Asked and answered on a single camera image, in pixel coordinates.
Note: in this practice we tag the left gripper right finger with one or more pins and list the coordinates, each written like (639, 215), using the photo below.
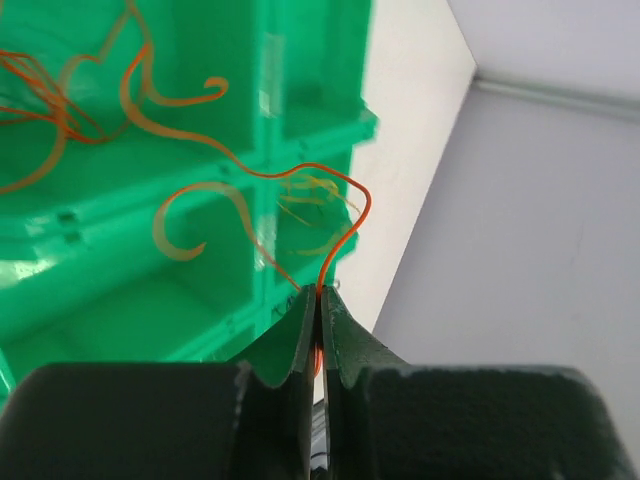
(390, 419)

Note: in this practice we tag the green plastic bin column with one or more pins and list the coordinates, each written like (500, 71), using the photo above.
(126, 131)
(311, 57)

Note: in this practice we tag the green plastic bin right column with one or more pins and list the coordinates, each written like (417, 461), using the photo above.
(311, 57)

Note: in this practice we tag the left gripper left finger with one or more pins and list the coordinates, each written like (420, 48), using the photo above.
(247, 418)

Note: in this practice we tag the green plastic bin left column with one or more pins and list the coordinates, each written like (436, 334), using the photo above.
(126, 131)

